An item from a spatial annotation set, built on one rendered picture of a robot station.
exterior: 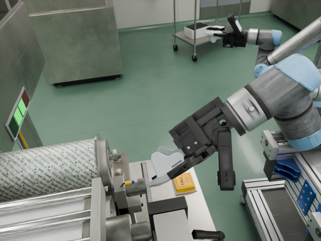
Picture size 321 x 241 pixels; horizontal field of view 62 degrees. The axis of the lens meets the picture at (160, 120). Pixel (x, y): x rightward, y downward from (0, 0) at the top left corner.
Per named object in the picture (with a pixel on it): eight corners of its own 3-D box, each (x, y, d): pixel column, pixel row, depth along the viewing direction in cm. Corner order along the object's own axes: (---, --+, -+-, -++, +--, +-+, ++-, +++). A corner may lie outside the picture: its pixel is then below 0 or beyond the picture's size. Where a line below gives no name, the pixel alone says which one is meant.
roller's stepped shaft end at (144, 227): (172, 242, 42) (171, 231, 40) (134, 249, 42) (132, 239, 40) (168, 224, 45) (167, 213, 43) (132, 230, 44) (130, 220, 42)
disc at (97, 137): (108, 205, 65) (95, 164, 56) (106, 206, 65) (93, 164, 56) (107, 161, 76) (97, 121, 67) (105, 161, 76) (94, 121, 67)
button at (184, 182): (195, 190, 100) (195, 186, 99) (176, 193, 99) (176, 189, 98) (190, 175, 106) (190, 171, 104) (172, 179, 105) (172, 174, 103)
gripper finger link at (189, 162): (166, 169, 53) (202, 144, 52) (171, 176, 53) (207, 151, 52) (165, 173, 48) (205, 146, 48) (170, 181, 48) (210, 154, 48)
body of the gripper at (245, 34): (220, 47, 137) (245, 49, 133) (221, 31, 131) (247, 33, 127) (223, 39, 142) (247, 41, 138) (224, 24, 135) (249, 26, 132)
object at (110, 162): (114, 181, 67) (109, 168, 61) (106, 182, 67) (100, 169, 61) (112, 156, 71) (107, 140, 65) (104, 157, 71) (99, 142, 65)
